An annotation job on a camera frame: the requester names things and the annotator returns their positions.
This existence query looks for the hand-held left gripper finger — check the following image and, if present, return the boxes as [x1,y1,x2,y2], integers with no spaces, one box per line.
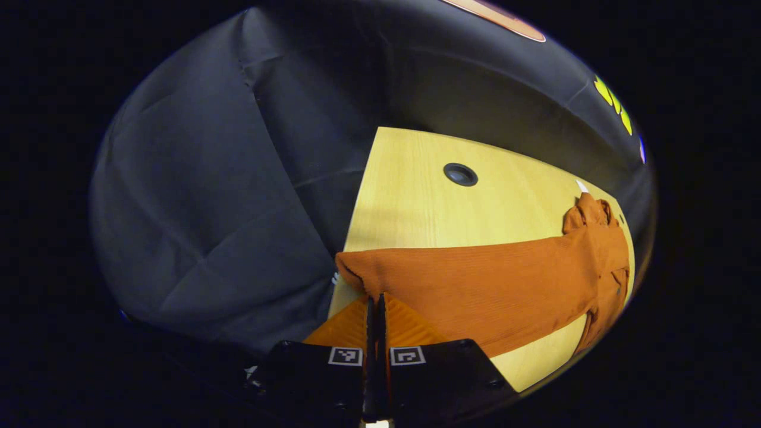
[377,292,518,423]
[247,294,377,424]

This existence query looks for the rust orange knit garment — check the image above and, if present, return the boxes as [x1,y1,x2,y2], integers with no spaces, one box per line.
[335,191,631,358]

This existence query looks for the black backdrop cloth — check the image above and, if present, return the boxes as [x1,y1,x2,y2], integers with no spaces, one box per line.
[89,0,658,357]

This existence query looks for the black table cable grommet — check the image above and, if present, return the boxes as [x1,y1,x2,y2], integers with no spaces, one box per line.
[443,162,479,187]

